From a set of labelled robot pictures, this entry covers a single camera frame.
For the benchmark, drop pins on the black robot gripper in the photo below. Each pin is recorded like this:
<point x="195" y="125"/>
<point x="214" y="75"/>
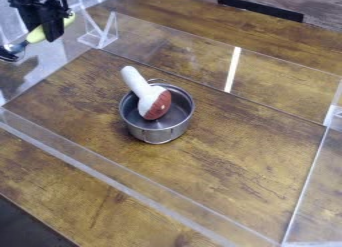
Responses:
<point x="46" y="12"/>

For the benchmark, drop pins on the plush mushroom toy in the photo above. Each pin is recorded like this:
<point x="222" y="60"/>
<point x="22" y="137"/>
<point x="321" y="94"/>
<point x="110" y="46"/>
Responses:
<point x="154" y="97"/>

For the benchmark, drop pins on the black strip on table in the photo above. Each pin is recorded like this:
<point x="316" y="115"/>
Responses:
<point x="263" y="9"/>

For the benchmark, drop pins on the clear acrylic triangular bracket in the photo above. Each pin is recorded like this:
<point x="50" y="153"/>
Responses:
<point x="99" y="37"/>

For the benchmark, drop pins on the clear acrylic enclosure wall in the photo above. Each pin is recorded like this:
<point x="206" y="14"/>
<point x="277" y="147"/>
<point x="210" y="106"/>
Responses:
<point x="193" y="214"/>

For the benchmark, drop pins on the small steel pot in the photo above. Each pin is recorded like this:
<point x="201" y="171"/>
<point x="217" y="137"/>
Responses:
<point x="169" y="127"/>

